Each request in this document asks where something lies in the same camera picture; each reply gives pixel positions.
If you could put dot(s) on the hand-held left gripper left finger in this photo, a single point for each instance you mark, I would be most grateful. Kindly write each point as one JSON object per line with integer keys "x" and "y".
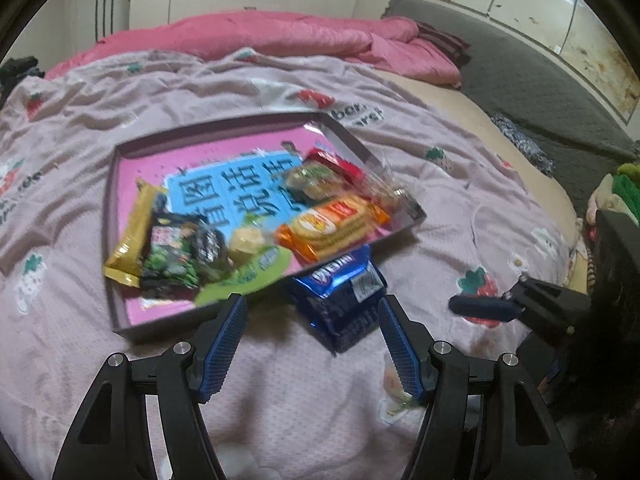
{"x": 225, "y": 350}

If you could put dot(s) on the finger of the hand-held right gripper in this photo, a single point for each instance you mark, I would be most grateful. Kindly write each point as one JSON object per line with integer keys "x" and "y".
{"x": 480, "y": 307}
{"x": 545, "y": 295}

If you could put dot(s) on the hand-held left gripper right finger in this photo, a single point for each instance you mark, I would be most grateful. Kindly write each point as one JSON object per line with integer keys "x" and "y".
{"x": 400, "y": 350}

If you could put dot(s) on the blue cookie packet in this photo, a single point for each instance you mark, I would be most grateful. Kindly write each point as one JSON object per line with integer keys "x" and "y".
{"x": 340, "y": 295}

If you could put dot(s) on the light green snack packet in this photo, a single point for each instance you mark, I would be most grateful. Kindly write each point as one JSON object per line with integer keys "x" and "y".
{"x": 267, "y": 262}

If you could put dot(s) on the dark round candy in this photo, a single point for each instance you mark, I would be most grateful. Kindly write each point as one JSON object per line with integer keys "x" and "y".
{"x": 210, "y": 245}

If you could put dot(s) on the black green-pea snack packet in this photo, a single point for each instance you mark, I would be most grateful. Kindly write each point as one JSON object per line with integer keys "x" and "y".
{"x": 170, "y": 255}

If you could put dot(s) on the small yellow candy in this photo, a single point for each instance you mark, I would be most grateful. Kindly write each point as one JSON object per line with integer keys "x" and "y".
{"x": 247, "y": 242}

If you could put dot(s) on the orange cracker packet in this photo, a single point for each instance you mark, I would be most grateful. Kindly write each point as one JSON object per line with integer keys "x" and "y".
{"x": 330, "y": 230}

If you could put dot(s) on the yellow wafer bar packet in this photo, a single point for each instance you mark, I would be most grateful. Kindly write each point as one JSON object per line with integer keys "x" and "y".
{"x": 132, "y": 235}

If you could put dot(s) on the clear pastry packet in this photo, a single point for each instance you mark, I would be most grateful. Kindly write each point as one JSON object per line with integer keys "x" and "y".
{"x": 390, "y": 190}

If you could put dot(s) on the clear green-print cracker packet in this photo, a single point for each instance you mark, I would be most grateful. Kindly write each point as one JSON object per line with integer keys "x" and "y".
{"x": 312, "y": 180}

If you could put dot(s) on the red snack packet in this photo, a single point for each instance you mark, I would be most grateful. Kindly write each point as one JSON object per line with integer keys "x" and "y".
{"x": 330, "y": 157}

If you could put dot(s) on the pink tray box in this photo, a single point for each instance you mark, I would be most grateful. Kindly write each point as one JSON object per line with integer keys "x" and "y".
{"x": 210, "y": 132}

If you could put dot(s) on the strawberry printed blanket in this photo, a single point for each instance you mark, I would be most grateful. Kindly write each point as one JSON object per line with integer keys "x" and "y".
{"x": 300, "y": 410}

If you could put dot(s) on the green plush toy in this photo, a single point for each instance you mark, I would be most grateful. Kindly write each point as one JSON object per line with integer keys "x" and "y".
{"x": 625, "y": 185}

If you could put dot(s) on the dark patterned cloth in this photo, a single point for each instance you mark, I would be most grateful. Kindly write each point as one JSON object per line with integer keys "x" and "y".
{"x": 525, "y": 145}

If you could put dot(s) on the beige bed sheet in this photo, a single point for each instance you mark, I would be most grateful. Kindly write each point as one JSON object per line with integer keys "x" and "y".
{"x": 450, "y": 110}

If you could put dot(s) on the pink book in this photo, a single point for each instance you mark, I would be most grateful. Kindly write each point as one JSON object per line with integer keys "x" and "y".
{"x": 145, "y": 165}

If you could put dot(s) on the grey padded headboard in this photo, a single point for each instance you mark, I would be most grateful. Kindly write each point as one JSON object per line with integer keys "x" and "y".
{"x": 525, "y": 75}

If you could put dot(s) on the dark striped pillow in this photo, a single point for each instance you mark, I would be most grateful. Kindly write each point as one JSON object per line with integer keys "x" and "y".
{"x": 445, "y": 42}

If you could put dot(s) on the pink quilt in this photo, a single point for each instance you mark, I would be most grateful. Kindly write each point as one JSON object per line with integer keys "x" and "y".
{"x": 275, "y": 40}

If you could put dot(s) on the pile of dark clothes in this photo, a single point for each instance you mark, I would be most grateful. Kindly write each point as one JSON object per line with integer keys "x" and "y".
{"x": 17, "y": 70}

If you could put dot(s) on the tree painting wall poster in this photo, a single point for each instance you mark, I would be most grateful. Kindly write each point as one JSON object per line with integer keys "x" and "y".
{"x": 575, "y": 20}

